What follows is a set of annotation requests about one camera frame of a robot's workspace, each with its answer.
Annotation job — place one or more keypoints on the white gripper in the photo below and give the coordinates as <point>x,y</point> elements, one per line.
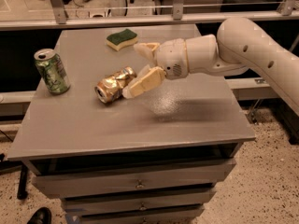
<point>172,59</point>

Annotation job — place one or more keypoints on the orange soda can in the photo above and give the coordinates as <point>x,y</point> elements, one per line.
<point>110,88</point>

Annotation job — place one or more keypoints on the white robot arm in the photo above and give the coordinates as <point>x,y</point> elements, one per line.
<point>239,45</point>

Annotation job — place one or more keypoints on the green soda can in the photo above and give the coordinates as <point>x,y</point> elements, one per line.
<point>51,69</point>

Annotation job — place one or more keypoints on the green yellow sponge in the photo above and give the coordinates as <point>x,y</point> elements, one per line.
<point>121,39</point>

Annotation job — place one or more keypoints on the grey drawer cabinet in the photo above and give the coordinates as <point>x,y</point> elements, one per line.
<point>146,160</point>

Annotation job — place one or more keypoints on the black stand leg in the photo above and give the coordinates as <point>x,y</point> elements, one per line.
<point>22,193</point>

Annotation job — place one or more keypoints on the black shoe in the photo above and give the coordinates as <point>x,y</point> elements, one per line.
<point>41,216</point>

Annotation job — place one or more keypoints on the metal railing frame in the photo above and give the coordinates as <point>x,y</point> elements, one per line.
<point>45,14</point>

